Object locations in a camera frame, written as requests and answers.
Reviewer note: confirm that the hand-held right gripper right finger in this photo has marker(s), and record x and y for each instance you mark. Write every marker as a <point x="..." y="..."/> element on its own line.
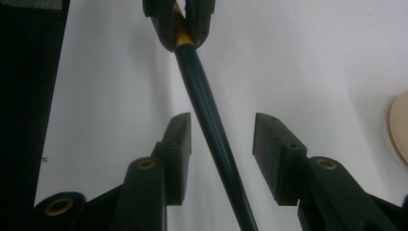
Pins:
<point x="288" y="166"/>

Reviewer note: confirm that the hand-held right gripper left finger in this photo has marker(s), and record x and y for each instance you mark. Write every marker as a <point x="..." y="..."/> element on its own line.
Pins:
<point x="170" y="166"/>

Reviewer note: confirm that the makeup brush with gold ferrule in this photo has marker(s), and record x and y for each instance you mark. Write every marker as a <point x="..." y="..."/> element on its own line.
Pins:
<point x="205" y="106"/>

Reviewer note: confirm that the ribbed wooden cup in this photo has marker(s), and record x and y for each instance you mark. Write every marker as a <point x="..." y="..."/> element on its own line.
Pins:
<point x="400" y="126"/>

